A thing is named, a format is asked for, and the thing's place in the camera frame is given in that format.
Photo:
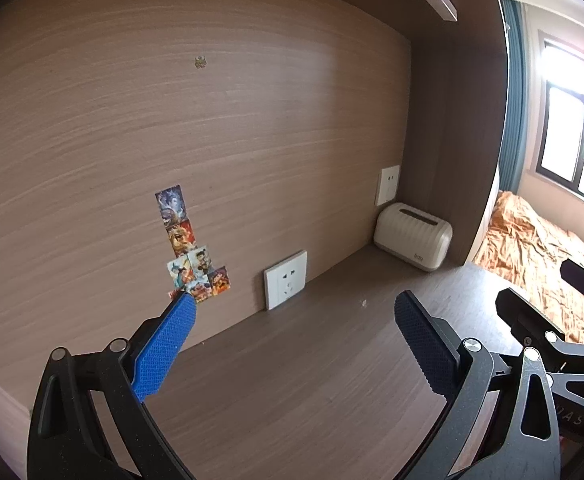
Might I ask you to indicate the white wall socket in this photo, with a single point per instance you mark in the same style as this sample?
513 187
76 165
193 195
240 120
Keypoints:
285 280
388 186

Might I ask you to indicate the cream tissue box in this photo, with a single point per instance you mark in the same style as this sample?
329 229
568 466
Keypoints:
413 240

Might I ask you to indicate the brown wooden desk hutch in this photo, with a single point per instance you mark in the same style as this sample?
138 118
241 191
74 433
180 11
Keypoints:
447 110

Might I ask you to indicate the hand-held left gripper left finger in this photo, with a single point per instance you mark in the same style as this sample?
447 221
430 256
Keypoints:
164 345

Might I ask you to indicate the teal curtain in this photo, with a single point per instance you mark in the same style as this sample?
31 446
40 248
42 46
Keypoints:
513 110

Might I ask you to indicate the cluster of cartoon stickers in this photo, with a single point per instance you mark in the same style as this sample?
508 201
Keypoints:
179 235

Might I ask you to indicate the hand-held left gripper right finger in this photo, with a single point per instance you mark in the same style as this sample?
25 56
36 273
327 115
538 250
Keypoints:
427 345

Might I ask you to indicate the dark framed window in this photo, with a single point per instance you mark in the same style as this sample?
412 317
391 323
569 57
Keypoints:
542 110

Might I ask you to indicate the orange bed sheet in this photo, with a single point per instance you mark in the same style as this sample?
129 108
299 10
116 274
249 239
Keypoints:
522 240

